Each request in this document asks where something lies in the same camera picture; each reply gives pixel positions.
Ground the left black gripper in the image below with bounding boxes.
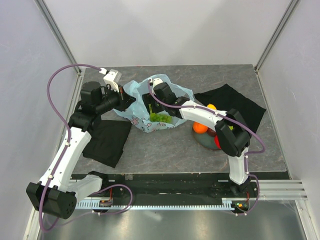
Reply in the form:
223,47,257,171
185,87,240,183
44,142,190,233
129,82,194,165
95,83,136,115

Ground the green grape bunch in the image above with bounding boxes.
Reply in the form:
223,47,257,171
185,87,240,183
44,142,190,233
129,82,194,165
149,112,172,124

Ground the light blue plastic bag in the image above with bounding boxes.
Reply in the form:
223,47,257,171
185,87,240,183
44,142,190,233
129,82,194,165
114,74,195,133

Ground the yellow mango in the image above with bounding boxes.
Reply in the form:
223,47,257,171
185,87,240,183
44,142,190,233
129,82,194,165
206,104,217,110

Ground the green apple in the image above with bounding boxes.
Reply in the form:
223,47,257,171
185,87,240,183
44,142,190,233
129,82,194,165
148,104,153,114

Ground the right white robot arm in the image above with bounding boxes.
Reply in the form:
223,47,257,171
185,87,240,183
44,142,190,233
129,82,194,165
147,78,252,197

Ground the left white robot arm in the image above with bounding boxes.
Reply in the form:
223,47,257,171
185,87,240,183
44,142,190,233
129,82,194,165
26,81,136,220

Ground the left black cloth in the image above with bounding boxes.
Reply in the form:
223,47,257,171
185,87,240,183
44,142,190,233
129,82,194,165
82,120,132,168

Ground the black cloth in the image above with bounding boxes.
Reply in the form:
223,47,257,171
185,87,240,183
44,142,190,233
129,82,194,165
194,84,266,133
82,120,132,168

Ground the orange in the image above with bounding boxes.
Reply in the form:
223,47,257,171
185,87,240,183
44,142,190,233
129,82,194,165
192,122,208,134

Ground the dark purple plum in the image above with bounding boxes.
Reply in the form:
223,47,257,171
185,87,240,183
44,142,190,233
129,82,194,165
206,128,217,137

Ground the right black cloth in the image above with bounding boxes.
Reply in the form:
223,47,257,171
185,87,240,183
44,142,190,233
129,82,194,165
194,84,266,133

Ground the dark fruit plate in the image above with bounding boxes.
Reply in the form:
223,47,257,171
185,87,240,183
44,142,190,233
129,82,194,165
192,128,220,151

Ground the red apple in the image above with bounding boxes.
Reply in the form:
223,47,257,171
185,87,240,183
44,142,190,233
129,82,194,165
214,135,221,149

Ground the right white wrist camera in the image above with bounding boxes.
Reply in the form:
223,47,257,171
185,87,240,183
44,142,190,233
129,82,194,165
148,78,164,88

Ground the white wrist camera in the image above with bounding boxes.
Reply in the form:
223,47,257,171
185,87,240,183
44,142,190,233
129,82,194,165
99,68,122,93
148,78,164,88

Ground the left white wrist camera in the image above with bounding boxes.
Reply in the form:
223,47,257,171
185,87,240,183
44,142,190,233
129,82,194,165
99,68,122,93

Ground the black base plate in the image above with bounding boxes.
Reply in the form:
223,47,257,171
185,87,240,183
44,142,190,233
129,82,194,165
74,171,261,201

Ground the toothed cable duct rail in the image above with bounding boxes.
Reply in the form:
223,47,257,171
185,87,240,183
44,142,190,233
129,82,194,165
75,198,239,211

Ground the left aluminium corner post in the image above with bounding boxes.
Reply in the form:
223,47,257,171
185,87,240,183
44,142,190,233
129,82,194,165
34,0,77,64

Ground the aluminium corner post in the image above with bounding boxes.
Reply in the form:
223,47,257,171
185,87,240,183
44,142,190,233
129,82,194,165
34,0,77,64
254,0,300,74

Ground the right aluminium corner post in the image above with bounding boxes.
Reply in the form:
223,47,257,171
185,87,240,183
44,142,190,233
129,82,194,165
254,0,300,74

